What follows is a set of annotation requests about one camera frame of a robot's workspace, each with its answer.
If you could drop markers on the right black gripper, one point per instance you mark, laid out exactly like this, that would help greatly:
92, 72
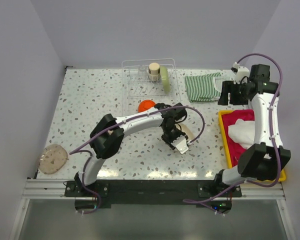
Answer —
228, 86

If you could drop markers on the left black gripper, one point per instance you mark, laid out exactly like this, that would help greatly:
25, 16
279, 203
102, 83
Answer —
168, 141

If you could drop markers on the cream square panda plate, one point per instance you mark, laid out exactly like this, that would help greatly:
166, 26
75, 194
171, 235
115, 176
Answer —
182, 127

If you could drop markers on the orange round bowl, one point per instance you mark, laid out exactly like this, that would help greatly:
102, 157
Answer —
145, 105

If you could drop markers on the white wire dish rack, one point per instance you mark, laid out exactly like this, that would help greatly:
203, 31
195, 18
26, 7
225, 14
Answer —
135, 91

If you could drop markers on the cream steel-lined cup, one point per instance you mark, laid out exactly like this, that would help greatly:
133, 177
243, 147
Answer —
153, 73

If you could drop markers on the green square panda plate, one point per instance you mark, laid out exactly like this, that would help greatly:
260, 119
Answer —
165, 80

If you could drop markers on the clear glass cup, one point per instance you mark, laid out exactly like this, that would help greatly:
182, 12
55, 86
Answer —
142, 72

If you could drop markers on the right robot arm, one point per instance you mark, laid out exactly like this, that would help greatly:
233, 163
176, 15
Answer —
263, 97

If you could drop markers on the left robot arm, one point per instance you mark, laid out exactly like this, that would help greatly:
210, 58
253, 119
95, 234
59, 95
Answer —
107, 137

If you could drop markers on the green striped cloth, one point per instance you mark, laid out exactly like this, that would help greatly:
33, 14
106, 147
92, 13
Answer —
205, 88

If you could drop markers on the white towel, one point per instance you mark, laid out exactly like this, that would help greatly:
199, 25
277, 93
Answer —
242, 132

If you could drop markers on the magenta cloth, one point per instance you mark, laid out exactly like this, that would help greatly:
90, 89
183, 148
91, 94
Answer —
226, 118

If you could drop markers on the yellow plastic bin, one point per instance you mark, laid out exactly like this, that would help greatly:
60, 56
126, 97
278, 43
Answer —
258, 161

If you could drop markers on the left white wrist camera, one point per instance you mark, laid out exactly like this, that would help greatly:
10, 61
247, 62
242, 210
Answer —
181, 145

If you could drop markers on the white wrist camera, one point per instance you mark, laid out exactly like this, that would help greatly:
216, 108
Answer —
181, 145
240, 72

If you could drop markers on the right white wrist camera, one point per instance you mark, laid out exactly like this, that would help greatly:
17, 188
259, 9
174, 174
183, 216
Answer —
240, 72

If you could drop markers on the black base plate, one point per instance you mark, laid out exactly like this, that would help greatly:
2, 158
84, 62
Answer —
139, 192

